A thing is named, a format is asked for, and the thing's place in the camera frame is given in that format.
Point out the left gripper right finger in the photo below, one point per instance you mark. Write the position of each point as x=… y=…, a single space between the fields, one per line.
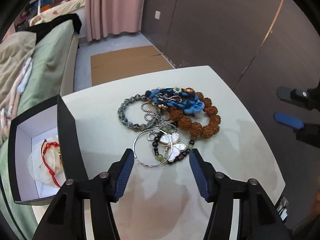
x=258 y=217

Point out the green bed sheet mattress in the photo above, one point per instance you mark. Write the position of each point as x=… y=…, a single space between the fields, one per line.
x=49 y=59

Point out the beige blanket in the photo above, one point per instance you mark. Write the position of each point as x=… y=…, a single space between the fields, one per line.
x=15 y=50

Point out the white wall socket plate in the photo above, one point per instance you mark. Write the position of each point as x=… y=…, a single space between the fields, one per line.
x=157 y=15

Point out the white bed frame side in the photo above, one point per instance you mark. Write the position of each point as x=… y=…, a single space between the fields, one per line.
x=67 y=84

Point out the black jewelry box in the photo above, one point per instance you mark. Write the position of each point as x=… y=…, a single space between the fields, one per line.
x=28 y=131

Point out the floral patterned quilt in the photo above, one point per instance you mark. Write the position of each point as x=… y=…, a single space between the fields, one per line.
x=65 y=7

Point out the white organza pouch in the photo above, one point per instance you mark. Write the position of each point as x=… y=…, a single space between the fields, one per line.
x=45 y=162

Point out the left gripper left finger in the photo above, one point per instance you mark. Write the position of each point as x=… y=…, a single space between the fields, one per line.
x=64 y=217

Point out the black garment on bed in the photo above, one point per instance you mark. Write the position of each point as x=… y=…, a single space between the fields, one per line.
x=42 y=29

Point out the silver hoop bangle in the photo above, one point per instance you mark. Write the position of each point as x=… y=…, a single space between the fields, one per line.
x=152 y=147

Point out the pink curtain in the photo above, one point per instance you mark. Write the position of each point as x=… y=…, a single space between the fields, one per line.
x=105 y=17

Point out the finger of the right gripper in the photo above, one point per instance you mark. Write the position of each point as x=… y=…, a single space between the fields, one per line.
x=288 y=120
x=293 y=96

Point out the flat brown cardboard sheet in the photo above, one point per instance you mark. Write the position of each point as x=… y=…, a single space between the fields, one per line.
x=120 y=64

